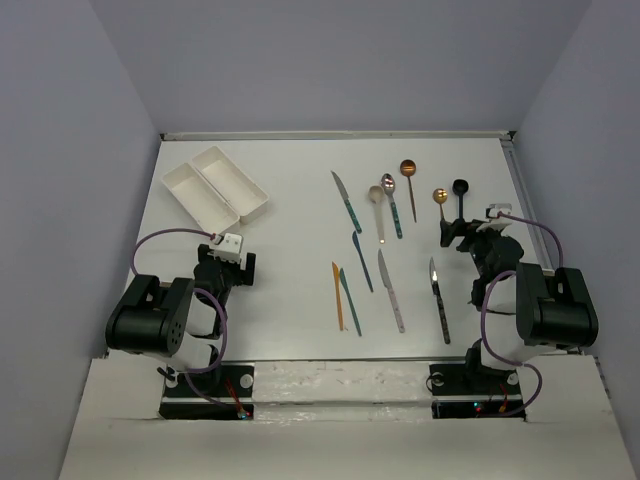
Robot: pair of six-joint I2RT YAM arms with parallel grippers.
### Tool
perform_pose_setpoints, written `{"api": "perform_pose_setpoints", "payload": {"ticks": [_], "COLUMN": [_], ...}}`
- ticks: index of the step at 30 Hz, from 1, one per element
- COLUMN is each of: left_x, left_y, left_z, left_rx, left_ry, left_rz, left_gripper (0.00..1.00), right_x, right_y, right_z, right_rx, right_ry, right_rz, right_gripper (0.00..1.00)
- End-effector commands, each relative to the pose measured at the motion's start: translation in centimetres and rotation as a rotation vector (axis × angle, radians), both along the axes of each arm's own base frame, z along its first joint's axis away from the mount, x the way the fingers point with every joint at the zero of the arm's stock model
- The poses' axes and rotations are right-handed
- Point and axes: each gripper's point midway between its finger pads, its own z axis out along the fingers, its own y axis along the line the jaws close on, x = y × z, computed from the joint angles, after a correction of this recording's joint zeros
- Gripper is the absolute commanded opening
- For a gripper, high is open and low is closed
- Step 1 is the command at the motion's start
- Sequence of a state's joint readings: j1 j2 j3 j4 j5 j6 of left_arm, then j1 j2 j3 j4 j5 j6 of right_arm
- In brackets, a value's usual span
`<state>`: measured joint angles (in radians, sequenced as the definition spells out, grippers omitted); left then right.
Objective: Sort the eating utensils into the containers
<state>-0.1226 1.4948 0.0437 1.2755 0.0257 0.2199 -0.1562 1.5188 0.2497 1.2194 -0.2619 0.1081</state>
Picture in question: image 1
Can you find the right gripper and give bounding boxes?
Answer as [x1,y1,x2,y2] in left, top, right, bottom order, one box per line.
[440,217,501,279]

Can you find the gold spoon teal handle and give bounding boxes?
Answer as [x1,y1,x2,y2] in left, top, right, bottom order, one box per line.
[432,188,448,221]

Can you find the black spoon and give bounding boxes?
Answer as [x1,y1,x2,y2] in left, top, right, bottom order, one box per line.
[452,179,469,220]

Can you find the copper spoon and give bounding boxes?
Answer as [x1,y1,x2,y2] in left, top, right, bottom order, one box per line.
[400,159,417,222]

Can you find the steel spoon teal handle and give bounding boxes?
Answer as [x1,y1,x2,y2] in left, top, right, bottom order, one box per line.
[381,173,403,239]

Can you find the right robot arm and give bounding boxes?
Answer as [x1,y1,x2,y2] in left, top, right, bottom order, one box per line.
[430,213,599,396]

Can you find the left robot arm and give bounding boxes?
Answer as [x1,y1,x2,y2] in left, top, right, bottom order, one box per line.
[105,240,256,395]

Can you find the white container right compartment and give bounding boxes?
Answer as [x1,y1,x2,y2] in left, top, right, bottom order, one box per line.
[192,147,269,224]

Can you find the white container compartment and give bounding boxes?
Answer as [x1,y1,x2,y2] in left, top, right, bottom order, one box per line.
[162,163,240,234]
[192,147,269,224]

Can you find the white container left compartment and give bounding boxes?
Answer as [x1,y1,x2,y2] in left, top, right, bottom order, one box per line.
[162,163,240,234]

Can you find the beige plastic spoon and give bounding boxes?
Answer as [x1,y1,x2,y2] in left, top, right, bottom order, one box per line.
[368,185,385,244]

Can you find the orange plastic knife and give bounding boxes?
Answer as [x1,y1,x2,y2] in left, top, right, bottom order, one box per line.
[332,262,344,331]

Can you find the teal plastic knife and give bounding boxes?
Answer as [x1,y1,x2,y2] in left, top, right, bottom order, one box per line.
[339,268,362,337]

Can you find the blue plastic knife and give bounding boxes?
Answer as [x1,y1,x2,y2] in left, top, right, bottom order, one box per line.
[351,230,374,293]

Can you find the white front cover board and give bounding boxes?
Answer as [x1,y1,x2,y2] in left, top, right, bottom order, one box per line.
[58,355,632,480]

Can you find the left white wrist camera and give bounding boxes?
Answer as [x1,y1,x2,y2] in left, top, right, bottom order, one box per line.
[210,233,244,264]

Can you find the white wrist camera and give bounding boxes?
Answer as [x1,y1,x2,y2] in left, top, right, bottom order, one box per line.
[210,233,244,264]
[476,203,512,233]

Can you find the steel knife dark handle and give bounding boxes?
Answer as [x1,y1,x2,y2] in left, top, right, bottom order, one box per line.
[429,258,451,345]

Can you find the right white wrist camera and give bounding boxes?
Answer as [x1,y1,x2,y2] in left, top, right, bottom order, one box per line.
[476,203,512,233]

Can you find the steel knife pink handle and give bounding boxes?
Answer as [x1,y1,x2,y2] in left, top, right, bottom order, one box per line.
[377,248,405,333]

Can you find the aluminium rail right edge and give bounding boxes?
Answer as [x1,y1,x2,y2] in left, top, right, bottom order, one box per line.
[500,139,553,268]

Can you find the aluminium rail edge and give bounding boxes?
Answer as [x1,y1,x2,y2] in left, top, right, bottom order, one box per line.
[160,130,511,142]
[500,139,553,268]

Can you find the steel knife teal handle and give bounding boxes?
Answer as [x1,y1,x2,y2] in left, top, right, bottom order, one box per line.
[331,171,362,234]

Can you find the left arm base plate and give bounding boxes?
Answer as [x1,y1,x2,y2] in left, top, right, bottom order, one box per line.
[158,363,255,421]

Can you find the aluminium rail back edge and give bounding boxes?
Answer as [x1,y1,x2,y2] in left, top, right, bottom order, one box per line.
[160,130,511,142]

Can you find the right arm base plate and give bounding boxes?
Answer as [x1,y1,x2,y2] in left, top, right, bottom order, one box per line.
[425,363,526,419]

